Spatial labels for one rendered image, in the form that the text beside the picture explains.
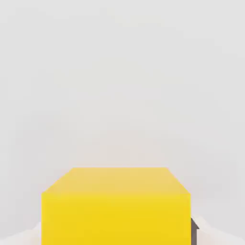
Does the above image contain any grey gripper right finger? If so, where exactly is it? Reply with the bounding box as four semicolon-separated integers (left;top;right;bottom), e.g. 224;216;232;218
190;215;245;245

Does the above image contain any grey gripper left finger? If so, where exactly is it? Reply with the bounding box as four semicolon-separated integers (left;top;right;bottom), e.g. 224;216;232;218
0;221;42;245

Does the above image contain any small yellow cube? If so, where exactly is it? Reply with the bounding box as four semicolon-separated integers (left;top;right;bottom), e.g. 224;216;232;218
41;167;192;245

